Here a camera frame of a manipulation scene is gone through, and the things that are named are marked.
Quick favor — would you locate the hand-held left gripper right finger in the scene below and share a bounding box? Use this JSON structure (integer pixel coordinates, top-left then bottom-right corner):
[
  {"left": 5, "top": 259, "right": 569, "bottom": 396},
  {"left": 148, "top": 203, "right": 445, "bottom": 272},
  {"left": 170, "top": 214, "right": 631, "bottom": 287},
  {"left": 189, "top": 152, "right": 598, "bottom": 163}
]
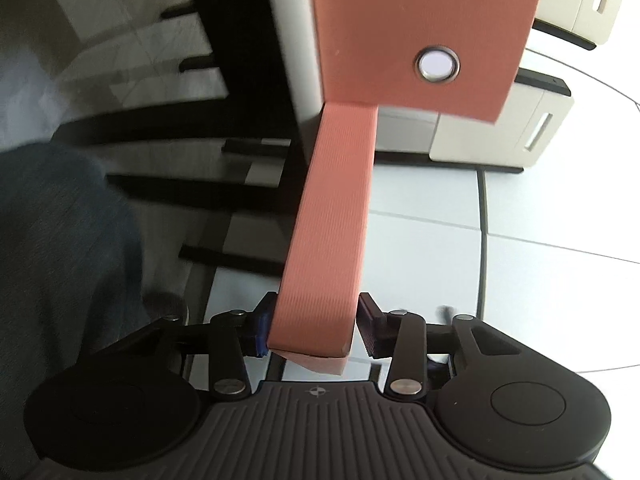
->
[{"left": 357, "top": 292, "right": 527, "bottom": 399}]

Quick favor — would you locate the beige drawer cabinet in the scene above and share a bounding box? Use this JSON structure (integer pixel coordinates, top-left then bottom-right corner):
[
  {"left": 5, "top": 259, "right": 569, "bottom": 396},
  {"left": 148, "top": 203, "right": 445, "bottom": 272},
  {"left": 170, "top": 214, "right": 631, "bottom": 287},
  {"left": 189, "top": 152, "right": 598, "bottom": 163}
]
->
[
  {"left": 533, "top": 0, "right": 632, "bottom": 52},
  {"left": 374, "top": 69, "right": 574, "bottom": 176}
]

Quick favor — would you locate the black metal table frame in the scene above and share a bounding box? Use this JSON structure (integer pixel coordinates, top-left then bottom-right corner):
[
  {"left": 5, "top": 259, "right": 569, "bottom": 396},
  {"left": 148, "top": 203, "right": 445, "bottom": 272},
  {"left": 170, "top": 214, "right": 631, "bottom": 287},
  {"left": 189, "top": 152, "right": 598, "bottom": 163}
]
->
[{"left": 52, "top": 0, "right": 307, "bottom": 281}]

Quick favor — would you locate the person's blue jeans leg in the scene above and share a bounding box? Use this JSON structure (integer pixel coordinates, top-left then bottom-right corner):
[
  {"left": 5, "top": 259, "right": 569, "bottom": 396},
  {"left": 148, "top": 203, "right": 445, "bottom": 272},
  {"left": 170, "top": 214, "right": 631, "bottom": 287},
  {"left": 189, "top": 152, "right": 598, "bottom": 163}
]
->
[{"left": 0, "top": 142, "right": 157, "bottom": 480}]

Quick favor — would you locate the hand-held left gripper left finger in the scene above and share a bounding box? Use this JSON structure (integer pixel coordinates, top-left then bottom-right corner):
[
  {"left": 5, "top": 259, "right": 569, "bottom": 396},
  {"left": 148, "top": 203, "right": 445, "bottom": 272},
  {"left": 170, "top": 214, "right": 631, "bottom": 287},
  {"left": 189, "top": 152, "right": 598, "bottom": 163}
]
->
[{"left": 107, "top": 291, "right": 281, "bottom": 402}]

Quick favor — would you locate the white desk side panel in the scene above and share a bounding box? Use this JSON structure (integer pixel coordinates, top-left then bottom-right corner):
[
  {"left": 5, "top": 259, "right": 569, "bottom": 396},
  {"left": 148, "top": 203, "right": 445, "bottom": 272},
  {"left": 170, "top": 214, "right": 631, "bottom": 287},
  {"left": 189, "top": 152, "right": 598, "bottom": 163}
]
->
[{"left": 264, "top": 0, "right": 327, "bottom": 171}]

